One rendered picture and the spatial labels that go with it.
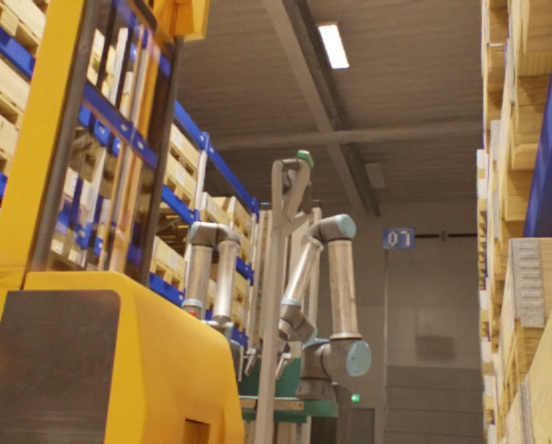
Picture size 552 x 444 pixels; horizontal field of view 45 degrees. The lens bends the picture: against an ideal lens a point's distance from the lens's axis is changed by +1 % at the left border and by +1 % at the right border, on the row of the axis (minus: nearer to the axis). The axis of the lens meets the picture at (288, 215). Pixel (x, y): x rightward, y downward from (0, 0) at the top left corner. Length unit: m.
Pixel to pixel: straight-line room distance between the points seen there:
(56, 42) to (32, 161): 0.46
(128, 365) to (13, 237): 0.62
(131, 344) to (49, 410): 0.27
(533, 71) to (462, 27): 10.73
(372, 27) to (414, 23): 0.73
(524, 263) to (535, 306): 0.10
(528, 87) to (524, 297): 0.48
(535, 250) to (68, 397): 1.23
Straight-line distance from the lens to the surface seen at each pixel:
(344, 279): 3.09
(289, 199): 2.21
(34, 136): 2.35
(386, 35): 12.43
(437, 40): 12.61
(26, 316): 2.04
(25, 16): 5.08
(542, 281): 1.67
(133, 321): 1.86
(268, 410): 2.07
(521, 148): 1.78
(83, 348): 1.92
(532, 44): 1.39
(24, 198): 2.26
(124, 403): 1.83
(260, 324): 3.48
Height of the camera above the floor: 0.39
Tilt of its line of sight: 21 degrees up
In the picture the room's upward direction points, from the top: 4 degrees clockwise
